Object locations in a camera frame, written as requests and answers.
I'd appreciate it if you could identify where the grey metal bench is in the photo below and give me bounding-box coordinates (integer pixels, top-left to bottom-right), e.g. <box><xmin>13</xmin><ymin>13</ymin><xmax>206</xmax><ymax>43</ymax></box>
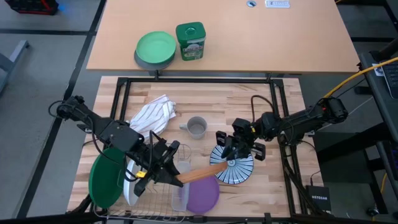
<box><xmin>0</xmin><ymin>39</ymin><xmax>30</xmax><ymax>94</ymax></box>

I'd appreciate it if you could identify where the grey floral print mug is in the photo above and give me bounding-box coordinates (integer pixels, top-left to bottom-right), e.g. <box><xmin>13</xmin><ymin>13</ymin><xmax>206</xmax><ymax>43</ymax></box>
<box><xmin>178</xmin><ymin>116</ymin><xmax>208</xmax><ymax>140</ymax></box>

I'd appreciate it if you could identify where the black and red crate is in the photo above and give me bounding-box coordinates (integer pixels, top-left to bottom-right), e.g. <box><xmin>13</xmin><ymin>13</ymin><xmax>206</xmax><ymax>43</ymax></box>
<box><xmin>4</xmin><ymin>0</ymin><xmax>60</xmax><ymax>16</ymax></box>

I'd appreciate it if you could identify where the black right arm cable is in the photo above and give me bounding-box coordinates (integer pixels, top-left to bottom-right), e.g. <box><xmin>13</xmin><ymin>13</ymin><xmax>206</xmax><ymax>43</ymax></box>
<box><xmin>251</xmin><ymin>95</ymin><xmax>276</xmax><ymax>124</ymax></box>

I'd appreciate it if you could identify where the light wooden desk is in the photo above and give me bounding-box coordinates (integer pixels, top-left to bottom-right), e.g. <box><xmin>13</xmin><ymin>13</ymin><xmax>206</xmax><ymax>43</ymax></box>
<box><xmin>86</xmin><ymin>0</ymin><xmax>361</xmax><ymax>75</ymax></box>

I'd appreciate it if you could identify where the green detergent tub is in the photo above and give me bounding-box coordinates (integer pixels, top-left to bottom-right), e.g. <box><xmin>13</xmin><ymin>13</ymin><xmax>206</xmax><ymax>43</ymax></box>
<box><xmin>175</xmin><ymin>21</ymin><xmax>207</xmax><ymax>62</ymax></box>

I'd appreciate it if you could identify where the yellow cable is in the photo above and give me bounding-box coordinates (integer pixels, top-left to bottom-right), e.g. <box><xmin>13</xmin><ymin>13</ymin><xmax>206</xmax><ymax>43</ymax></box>
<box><xmin>323</xmin><ymin>57</ymin><xmax>398</xmax><ymax>99</ymax></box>

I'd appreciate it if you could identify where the purple plate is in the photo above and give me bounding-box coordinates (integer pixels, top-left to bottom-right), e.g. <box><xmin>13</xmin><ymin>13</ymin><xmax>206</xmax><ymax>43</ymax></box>
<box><xmin>185</xmin><ymin>175</ymin><xmax>220</xmax><ymax>215</ymax></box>

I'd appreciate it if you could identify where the blue striped white plate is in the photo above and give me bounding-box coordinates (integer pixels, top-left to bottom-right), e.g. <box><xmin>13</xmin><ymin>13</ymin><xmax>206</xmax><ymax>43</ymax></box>
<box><xmin>209</xmin><ymin>143</ymin><xmax>254</xmax><ymax>185</ymax></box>

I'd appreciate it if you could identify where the white striped dish towel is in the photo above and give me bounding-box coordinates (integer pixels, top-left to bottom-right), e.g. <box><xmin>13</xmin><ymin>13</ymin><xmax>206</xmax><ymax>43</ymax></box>
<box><xmin>126</xmin><ymin>95</ymin><xmax>177</xmax><ymax>141</ymax></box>

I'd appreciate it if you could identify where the grey wire dish rack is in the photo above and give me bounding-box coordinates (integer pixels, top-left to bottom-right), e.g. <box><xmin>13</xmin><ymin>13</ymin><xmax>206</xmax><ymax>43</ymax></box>
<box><xmin>93</xmin><ymin>142</ymin><xmax>193</xmax><ymax>222</ymax></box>

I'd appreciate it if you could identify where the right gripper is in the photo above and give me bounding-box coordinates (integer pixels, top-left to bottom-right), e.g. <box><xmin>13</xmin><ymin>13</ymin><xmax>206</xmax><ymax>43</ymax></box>
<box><xmin>216</xmin><ymin>130</ymin><xmax>267</xmax><ymax>162</ymax></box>

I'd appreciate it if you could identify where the black network switch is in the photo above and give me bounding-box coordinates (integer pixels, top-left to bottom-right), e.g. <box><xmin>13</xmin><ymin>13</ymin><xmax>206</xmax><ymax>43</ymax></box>
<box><xmin>305</xmin><ymin>185</ymin><xmax>332</xmax><ymax>212</ymax></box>

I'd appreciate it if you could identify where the light green plate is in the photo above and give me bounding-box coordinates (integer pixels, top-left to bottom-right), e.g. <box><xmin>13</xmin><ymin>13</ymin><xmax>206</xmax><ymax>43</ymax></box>
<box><xmin>136</xmin><ymin>30</ymin><xmax>177</xmax><ymax>65</ymax></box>

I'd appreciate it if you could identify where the dark green plate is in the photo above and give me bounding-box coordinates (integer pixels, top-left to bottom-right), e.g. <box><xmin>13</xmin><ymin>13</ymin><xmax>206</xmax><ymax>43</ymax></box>
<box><xmin>88</xmin><ymin>147</ymin><xmax>127</xmax><ymax>209</ymax></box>

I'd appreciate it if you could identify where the black keyboard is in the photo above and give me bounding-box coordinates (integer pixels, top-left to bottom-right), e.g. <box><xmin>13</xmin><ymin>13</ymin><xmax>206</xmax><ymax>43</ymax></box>
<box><xmin>381</xmin><ymin>62</ymin><xmax>398</xmax><ymax>100</ymax></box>

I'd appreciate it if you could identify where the translucent plastic utensil holder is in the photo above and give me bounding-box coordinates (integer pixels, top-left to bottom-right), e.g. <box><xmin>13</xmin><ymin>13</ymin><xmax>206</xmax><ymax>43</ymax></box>
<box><xmin>171</xmin><ymin>161</ymin><xmax>191</xmax><ymax>212</ymax></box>

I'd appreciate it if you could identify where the plain white plate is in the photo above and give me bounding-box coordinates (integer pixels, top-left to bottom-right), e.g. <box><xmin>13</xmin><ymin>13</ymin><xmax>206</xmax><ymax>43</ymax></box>
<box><xmin>123</xmin><ymin>158</ymin><xmax>147</xmax><ymax>207</ymax></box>

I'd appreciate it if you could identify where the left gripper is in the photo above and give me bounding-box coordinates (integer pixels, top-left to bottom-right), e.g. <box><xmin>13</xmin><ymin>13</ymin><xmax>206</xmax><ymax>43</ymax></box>
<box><xmin>133</xmin><ymin>138</ymin><xmax>185</xmax><ymax>197</ymax></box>

